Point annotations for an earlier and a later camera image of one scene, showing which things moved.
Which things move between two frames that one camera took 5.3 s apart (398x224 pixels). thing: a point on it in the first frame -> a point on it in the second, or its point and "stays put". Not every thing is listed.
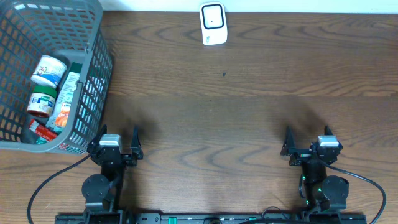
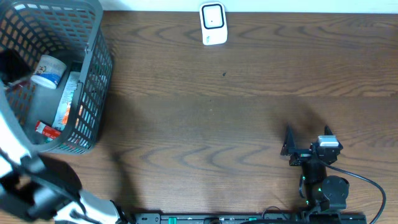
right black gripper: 301,155 stays put
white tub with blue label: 49,71 stays put
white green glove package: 66,92 -> 61,117
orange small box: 63,118 stays put
